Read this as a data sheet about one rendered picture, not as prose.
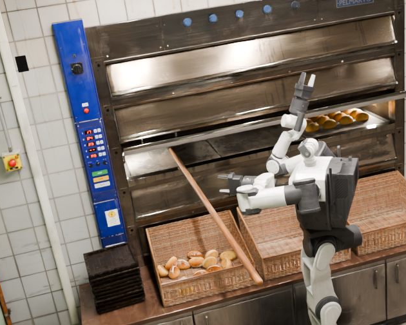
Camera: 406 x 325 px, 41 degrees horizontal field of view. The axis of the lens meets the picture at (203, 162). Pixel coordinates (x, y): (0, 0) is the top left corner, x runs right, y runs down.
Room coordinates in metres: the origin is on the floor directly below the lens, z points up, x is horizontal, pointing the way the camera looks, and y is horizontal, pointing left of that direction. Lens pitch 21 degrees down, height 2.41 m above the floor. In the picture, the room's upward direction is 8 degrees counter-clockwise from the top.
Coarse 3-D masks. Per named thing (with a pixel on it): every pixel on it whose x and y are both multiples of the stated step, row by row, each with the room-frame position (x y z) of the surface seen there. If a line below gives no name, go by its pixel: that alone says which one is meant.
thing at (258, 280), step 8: (176, 160) 3.24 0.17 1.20; (184, 168) 3.06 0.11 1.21; (192, 184) 2.82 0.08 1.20; (200, 192) 2.69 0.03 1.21; (208, 208) 2.49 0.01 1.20; (216, 216) 2.38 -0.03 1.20; (224, 224) 2.30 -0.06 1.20; (224, 232) 2.22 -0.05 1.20; (232, 240) 2.14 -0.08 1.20; (240, 248) 2.06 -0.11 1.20; (240, 256) 2.00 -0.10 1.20; (248, 264) 1.92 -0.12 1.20; (248, 272) 1.89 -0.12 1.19; (256, 272) 1.86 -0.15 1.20; (256, 280) 1.81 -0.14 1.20
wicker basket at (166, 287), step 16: (176, 224) 3.07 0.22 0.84; (192, 224) 3.08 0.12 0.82; (208, 224) 3.10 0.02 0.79; (160, 240) 3.04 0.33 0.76; (176, 240) 3.05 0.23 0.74; (192, 240) 3.06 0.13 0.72; (208, 240) 3.07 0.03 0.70; (224, 240) 3.08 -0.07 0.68; (240, 240) 2.92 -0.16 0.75; (160, 256) 3.01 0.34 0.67; (176, 256) 3.02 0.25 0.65; (192, 272) 2.90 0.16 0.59; (208, 272) 2.65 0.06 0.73; (224, 272) 2.65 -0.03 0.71; (240, 272) 2.67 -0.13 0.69; (160, 288) 2.59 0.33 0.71; (176, 288) 2.61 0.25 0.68; (224, 288) 2.66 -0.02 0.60
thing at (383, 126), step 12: (336, 132) 3.40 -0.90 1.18; (348, 132) 3.36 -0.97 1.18; (360, 132) 3.37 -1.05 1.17; (372, 132) 3.39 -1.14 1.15; (228, 156) 3.24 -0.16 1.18; (240, 156) 3.21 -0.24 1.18; (252, 156) 3.22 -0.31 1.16; (264, 156) 3.24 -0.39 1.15; (192, 168) 3.14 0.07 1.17; (204, 168) 3.16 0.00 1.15; (132, 180) 3.07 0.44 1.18; (144, 180) 3.08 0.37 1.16; (156, 180) 3.10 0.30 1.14
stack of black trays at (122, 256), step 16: (96, 256) 2.84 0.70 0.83; (112, 256) 2.81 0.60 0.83; (128, 256) 2.78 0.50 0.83; (96, 272) 2.66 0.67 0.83; (112, 272) 2.64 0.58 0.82; (128, 272) 2.66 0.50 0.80; (96, 288) 2.61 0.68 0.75; (112, 288) 2.64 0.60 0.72; (128, 288) 2.65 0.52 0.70; (96, 304) 2.61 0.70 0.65; (112, 304) 2.62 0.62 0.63; (128, 304) 2.65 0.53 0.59
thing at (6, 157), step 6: (12, 150) 2.93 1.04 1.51; (18, 150) 2.92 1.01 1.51; (6, 156) 2.87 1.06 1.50; (12, 156) 2.87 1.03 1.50; (18, 156) 2.88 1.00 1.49; (6, 162) 2.87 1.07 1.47; (18, 162) 2.88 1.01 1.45; (6, 168) 2.86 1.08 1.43; (12, 168) 2.87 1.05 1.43; (18, 168) 2.88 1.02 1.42
